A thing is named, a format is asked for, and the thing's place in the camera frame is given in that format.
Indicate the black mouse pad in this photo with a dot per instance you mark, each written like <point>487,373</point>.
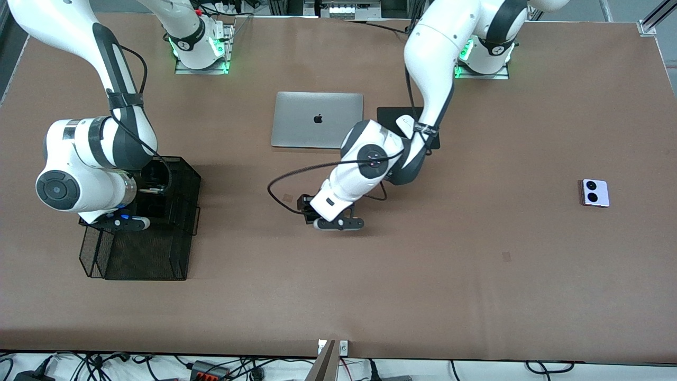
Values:
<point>389,114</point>

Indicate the lilac flip phone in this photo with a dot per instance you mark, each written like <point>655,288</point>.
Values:
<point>600,193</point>

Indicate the silver closed laptop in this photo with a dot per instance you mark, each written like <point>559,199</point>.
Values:
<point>307,121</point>

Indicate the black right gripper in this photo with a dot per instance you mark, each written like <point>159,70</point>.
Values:
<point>149,183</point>

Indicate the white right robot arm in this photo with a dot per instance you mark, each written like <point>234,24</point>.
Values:
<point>69,153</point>

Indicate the grey camera stand post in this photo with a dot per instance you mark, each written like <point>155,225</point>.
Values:
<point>322,368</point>

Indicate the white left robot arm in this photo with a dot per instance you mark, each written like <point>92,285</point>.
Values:
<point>444,42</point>

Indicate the black mesh two-tier tray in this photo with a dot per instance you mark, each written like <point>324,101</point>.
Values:
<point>174,259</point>

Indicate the black power adapter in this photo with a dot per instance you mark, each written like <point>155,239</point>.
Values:
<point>31,377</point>

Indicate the silver table clamp plate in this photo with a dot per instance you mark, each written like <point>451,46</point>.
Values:
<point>344,347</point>

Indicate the black red power strip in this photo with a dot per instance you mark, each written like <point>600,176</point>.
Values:
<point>209,371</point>

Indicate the silver table corner bracket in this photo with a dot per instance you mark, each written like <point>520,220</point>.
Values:
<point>648,27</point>

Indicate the small black phone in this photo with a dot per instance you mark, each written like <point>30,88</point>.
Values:
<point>302,201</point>

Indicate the white computer mouse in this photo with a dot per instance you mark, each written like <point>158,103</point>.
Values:
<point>404,121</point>

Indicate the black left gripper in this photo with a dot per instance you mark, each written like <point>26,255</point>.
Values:
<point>305,205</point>

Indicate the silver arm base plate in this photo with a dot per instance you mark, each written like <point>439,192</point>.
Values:
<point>484,76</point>
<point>228,42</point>

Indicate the white socket strip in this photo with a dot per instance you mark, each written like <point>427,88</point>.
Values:
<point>349,9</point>

